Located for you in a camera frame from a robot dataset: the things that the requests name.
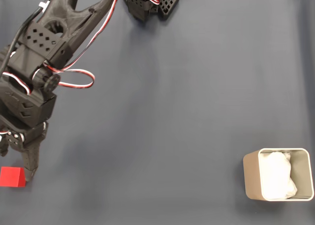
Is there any red cube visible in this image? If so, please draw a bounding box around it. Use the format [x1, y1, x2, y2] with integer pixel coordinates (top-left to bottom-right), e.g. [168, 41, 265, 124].
[0, 166, 27, 188]

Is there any beige rounded box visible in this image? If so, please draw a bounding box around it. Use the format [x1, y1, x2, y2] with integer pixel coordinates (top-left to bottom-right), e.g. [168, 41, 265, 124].
[243, 148, 315, 202]

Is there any dark blue table mat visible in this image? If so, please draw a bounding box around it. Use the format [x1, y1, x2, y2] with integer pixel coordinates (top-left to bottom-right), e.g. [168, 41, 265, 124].
[0, 0, 315, 225]

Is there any black camera cable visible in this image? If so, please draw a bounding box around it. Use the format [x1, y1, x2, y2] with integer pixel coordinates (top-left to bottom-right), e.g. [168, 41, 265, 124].
[0, 0, 54, 74]

